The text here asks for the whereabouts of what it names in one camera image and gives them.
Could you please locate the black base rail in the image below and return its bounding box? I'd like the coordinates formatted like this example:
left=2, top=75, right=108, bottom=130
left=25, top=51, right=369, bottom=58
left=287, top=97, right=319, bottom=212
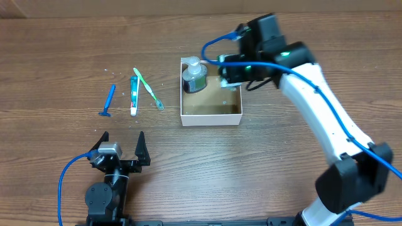
left=75, top=216, right=354, bottom=226

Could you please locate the blue disposable razor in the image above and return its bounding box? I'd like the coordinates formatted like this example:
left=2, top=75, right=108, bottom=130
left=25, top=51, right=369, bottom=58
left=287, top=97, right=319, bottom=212
left=98, top=84, right=116, bottom=117

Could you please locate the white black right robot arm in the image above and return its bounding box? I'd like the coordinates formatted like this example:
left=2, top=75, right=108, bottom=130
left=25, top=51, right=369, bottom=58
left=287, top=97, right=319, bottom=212
left=217, top=14, right=393, bottom=225

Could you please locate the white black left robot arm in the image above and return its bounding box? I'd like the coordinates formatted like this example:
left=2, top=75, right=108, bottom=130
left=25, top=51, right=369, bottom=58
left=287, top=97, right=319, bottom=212
left=85, top=132, right=151, bottom=225

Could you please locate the pink open cardboard box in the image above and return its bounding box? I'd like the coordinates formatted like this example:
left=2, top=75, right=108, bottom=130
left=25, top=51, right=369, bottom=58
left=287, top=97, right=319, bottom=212
left=180, top=60, right=243, bottom=127

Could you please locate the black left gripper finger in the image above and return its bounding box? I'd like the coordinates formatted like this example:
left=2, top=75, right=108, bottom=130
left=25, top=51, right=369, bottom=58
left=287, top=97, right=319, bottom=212
left=135, top=131, right=151, bottom=166
left=90, top=131, right=109, bottom=151

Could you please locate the clear soap pump bottle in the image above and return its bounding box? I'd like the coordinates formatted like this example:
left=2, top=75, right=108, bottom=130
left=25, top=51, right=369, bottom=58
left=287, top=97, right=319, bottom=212
left=181, top=56, right=207, bottom=94

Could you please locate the green white toothpaste tube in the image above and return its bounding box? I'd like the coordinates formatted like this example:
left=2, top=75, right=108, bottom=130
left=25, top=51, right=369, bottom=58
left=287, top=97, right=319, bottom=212
left=130, top=76, right=139, bottom=116

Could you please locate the green toothbrush with cap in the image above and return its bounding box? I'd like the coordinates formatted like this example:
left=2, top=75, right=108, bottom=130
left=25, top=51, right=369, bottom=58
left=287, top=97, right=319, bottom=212
left=133, top=68, right=165, bottom=110

